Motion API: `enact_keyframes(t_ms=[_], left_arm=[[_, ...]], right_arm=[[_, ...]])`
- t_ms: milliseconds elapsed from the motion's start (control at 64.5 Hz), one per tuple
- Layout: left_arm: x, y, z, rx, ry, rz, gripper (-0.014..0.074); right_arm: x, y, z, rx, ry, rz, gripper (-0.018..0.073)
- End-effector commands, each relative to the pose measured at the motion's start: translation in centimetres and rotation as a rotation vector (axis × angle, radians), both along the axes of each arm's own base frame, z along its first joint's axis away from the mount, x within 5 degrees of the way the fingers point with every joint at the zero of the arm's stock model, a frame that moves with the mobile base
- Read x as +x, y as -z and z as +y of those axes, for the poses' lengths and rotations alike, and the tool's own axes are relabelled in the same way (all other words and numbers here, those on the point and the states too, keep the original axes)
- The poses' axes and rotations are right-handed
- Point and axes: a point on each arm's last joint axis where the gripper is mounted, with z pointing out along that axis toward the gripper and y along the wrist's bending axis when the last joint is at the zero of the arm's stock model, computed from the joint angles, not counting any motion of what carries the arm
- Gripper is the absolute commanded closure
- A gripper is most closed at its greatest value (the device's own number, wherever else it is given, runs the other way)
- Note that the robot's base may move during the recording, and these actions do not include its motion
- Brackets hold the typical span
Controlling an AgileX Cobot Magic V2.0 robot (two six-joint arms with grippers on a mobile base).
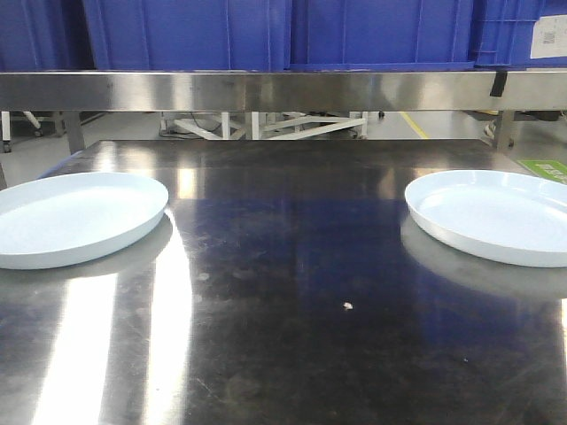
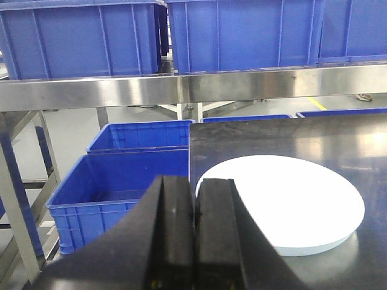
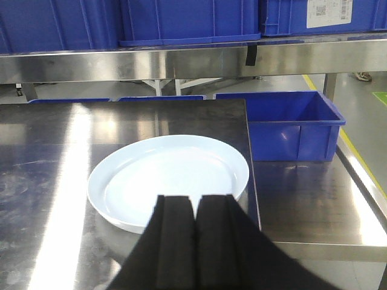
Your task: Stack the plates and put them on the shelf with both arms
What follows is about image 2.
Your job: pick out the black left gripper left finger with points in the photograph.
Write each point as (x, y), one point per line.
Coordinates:
(150, 248)

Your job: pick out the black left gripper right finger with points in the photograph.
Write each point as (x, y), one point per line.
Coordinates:
(231, 251)

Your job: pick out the light blue plate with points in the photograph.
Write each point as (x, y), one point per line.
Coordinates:
(301, 207)

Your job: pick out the steel shelf leg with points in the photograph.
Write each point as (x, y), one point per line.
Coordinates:
(24, 199)

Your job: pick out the blue floor bin near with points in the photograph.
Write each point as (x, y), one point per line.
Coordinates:
(100, 189)

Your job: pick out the blue floor bin far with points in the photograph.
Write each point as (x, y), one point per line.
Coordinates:
(142, 136)

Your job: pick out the blue floor bin behind table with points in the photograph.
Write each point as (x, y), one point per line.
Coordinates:
(244, 118)

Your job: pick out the blue floor bin right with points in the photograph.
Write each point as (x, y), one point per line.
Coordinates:
(341, 112)

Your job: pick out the blue bin upper middle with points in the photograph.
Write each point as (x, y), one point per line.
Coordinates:
(214, 36)

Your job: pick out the blue bin upper left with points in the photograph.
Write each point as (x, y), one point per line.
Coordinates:
(66, 39)

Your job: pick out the blue bin upper right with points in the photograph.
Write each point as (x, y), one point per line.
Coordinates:
(353, 31)

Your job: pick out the white frame structure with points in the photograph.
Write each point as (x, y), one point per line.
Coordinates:
(194, 110)

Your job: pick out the stainless steel shelf rail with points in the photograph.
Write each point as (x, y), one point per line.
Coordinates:
(97, 92)

